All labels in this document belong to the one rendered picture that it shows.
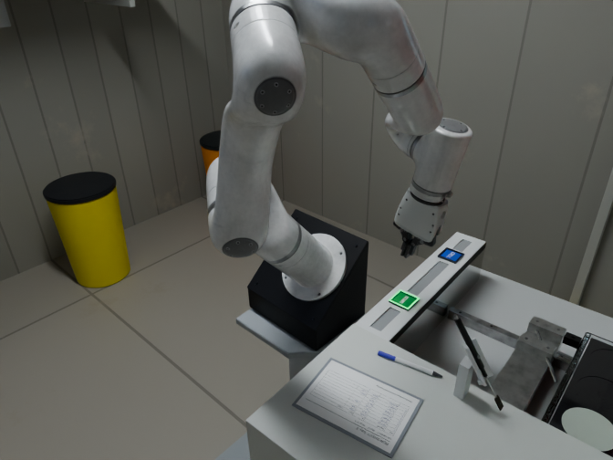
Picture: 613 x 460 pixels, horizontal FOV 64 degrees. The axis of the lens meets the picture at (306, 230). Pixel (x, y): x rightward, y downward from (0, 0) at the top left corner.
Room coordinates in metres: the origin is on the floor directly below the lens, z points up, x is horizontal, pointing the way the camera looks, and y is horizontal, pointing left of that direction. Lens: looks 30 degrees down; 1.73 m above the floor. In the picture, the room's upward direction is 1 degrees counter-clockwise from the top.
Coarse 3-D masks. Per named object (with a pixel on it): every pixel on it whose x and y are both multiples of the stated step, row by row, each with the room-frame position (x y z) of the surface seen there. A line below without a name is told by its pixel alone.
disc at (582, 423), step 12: (576, 408) 0.68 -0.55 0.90; (564, 420) 0.65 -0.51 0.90; (576, 420) 0.65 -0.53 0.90; (588, 420) 0.65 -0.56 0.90; (600, 420) 0.65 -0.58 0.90; (576, 432) 0.62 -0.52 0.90; (588, 432) 0.62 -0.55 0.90; (600, 432) 0.62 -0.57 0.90; (612, 432) 0.62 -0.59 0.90; (588, 444) 0.59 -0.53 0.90; (600, 444) 0.59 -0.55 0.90; (612, 444) 0.59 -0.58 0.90
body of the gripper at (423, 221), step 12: (408, 192) 0.95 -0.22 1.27; (408, 204) 0.94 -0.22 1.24; (420, 204) 0.92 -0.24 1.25; (432, 204) 0.90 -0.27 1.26; (444, 204) 0.91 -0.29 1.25; (396, 216) 0.96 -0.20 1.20; (408, 216) 0.94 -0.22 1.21; (420, 216) 0.92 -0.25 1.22; (432, 216) 0.91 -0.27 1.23; (444, 216) 0.92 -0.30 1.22; (408, 228) 0.94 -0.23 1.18; (420, 228) 0.92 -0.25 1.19; (432, 228) 0.90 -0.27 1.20
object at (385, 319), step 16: (448, 240) 1.24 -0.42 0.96; (464, 240) 1.24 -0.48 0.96; (480, 240) 1.24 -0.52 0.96; (432, 256) 1.15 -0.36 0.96; (464, 256) 1.15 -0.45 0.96; (416, 272) 1.08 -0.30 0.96; (432, 272) 1.09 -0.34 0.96; (448, 272) 1.08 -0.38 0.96; (400, 288) 1.01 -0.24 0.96; (416, 288) 1.01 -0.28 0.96; (432, 288) 1.01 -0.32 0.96; (384, 304) 0.95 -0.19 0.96; (416, 304) 0.95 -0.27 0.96; (368, 320) 0.89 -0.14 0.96; (384, 320) 0.89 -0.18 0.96; (400, 320) 0.89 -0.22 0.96; (384, 336) 0.83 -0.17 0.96
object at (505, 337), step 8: (448, 312) 1.05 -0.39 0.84; (456, 312) 1.04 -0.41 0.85; (464, 312) 1.04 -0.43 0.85; (464, 320) 1.02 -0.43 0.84; (472, 320) 1.01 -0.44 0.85; (480, 320) 1.01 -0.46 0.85; (472, 328) 1.01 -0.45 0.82; (480, 328) 0.99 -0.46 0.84; (488, 328) 0.98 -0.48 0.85; (496, 328) 0.98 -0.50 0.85; (488, 336) 0.98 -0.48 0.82; (496, 336) 0.96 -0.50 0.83; (504, 336) 0.95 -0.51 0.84; (512, 336) 0.94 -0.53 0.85; (512, 344) 0.94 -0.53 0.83; (560, 368) 0.86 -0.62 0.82; (576, 368) 0.84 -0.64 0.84
